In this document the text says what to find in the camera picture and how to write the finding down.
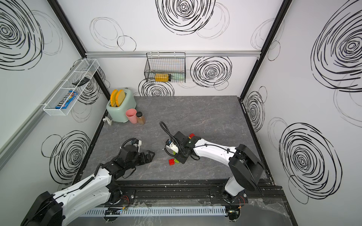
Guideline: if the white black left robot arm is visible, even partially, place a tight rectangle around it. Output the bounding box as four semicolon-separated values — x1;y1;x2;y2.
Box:
21;145;155;226

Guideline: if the red small lego brick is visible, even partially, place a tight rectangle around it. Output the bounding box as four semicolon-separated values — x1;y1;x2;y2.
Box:
169;159;175;166

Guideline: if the white wire wall shelf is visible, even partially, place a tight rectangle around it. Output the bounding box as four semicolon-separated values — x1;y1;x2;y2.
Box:
43;58;100;116

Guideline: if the yellow box in basket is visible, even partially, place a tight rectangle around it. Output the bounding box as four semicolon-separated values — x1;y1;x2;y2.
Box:
154;73;171;82

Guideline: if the black wire wall basket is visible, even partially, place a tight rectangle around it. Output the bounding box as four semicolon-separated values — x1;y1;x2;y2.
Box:
144;51;186;82

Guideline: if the black remote on shelf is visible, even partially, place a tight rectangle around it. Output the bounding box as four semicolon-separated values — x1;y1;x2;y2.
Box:
72;77;90;87

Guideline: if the light green box in basket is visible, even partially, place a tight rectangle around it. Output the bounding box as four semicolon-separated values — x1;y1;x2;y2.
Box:
169;73;186;83

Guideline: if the pink plastic cup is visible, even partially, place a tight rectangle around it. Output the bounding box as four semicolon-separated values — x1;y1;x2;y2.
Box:
125;108;138;124

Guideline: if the brown spice jar black lid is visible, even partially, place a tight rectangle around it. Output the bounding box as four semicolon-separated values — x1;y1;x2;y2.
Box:
136;111;146;125

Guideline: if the white slotted cable duct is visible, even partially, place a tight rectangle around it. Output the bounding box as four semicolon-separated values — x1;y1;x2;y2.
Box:
81;206;228;217

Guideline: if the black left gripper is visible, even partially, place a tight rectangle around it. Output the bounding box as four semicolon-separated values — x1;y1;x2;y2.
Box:
125;149;156;170

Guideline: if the blue snack packet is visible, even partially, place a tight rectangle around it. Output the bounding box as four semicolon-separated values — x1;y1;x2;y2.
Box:
55;90;78;109

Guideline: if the mint green toaster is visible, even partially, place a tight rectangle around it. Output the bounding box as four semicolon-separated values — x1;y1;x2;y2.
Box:
106;89;137;123

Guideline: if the toy bread slice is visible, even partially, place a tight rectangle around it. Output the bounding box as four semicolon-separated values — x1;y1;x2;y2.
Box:
115;89;126;107
110;89;118;107

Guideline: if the left toy bread slice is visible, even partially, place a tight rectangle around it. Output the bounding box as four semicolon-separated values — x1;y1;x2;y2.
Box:
110;89;118;107

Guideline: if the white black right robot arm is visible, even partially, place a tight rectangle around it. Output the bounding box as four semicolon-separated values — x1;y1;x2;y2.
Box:
165;132;264;198

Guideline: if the right toy bread slice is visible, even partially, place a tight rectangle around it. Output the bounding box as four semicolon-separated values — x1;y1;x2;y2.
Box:
115;89;126;107

